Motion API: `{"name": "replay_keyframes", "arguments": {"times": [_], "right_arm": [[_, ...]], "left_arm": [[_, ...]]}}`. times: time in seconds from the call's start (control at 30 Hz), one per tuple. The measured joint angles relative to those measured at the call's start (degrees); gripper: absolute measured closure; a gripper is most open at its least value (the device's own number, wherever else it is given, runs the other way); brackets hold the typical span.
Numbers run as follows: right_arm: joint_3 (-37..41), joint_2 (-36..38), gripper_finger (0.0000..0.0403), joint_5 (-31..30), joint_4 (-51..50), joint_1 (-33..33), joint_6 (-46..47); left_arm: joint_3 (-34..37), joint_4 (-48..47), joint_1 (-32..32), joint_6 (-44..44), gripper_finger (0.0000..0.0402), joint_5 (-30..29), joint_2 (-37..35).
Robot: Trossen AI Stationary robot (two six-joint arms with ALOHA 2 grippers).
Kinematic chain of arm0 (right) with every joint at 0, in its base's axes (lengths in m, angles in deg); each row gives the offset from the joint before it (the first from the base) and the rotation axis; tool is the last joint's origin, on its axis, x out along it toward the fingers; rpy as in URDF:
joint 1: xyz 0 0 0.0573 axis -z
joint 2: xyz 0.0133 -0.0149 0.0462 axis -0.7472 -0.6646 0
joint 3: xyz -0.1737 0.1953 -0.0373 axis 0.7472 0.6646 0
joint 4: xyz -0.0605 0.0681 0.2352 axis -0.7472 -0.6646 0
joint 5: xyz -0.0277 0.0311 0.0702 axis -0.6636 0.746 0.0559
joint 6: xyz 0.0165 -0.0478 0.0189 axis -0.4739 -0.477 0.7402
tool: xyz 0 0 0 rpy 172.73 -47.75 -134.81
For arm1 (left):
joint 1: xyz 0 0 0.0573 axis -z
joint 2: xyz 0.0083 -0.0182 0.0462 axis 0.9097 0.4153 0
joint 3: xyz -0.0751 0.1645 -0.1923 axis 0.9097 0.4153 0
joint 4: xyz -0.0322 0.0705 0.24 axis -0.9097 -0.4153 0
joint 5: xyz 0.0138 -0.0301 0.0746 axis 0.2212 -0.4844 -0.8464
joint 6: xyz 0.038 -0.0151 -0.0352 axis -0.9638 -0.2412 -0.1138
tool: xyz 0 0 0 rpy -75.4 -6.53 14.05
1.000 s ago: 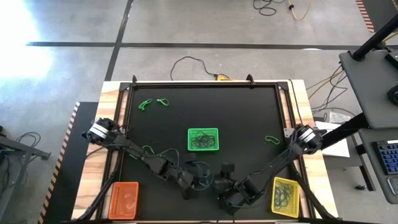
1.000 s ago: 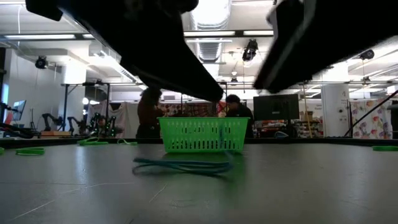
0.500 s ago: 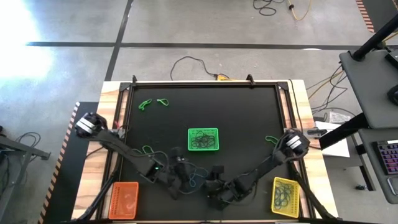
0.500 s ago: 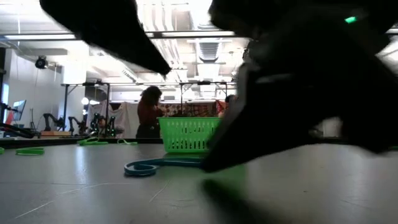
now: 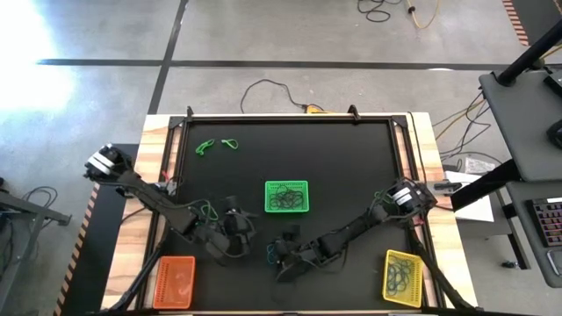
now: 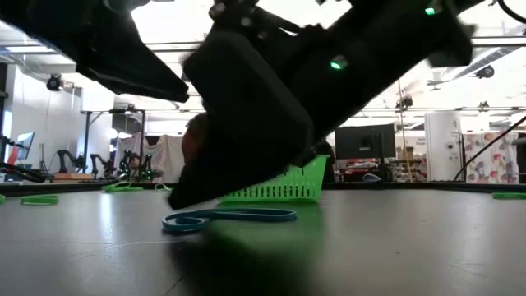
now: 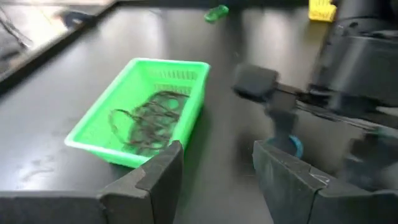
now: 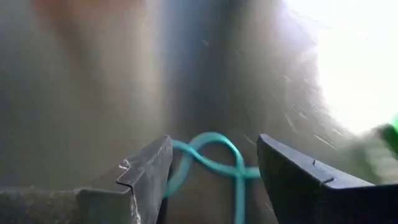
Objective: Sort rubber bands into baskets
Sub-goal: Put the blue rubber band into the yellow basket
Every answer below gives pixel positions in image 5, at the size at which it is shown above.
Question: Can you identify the gray keyboard desk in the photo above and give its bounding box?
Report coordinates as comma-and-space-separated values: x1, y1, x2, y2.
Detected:
504, 180, 562, 290

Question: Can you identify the black pole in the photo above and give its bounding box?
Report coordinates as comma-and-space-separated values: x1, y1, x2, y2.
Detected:
496, 18, 562, 88

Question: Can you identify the orange plastic basket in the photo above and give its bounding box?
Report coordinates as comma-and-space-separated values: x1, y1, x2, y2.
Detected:
152, 255, 197, 311

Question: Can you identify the clear plastic bag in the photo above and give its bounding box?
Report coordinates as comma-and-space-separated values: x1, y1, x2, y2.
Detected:
463, 156, 498, 176

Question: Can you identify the white paper sheet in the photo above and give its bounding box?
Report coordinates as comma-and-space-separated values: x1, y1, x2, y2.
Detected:
443, 169, 495, 224

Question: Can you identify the coiled black floor cable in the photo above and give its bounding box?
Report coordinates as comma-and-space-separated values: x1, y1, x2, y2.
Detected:
356, 0, 404, 25

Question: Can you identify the black looped cable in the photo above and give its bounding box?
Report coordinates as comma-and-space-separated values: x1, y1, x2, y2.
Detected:
20, 185, 60, 212

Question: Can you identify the black backlit keyboard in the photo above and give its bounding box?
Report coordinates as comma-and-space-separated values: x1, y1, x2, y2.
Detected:
525, 197, 562, 248

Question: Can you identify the yellow plastic basket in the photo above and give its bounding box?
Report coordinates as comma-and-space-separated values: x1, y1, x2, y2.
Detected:
381, 248, 426, 309

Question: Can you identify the black computer mouse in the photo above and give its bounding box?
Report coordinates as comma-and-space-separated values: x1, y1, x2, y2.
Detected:
545, 118, 562, 150

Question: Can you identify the black desk leg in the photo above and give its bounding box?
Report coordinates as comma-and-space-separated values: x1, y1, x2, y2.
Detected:
449, 157, 533, 270

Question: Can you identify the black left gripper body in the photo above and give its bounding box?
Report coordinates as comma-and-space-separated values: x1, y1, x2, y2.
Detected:
205, 212, 260, 265

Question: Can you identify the black aluminium table frame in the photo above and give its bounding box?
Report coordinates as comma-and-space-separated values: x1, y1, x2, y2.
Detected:
98, 104, 480, 316

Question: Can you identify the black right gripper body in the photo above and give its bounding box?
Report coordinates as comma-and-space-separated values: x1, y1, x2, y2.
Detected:
275, 241, 319, 283

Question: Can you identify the yellow floor cable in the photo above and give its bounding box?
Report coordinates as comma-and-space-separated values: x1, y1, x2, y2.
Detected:
403, 0, 442, 31

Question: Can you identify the black hazard-striped floor mat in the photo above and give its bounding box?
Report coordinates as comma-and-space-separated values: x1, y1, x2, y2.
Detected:
52, 142, 141, 316
501, 0, 562, 48

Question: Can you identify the gray desk top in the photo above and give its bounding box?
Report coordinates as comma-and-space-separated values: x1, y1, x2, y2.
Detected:
478, 65, 562, 183

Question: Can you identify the tangle of dark rubber bands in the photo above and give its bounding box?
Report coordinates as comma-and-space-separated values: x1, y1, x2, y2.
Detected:
268, 183, 306, 211

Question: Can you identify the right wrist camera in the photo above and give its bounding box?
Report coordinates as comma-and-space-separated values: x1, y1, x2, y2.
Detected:
280, 225, 302, 243

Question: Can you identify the yellow power plug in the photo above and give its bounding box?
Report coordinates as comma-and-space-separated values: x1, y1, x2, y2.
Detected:
304, 104, 337, 115

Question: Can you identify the black desk device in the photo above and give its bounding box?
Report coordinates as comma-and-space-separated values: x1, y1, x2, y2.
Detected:
543, 71, 562, 96

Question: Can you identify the black cable bundle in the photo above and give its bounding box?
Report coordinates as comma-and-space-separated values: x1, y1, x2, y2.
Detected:
432, 90, 504, 168

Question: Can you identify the green plastic basket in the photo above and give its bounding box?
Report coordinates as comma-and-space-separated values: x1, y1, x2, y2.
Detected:
263, 180, 311, 214

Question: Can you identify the black table mat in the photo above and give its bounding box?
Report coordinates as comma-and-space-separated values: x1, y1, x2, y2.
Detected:
169, 120, 414, 313

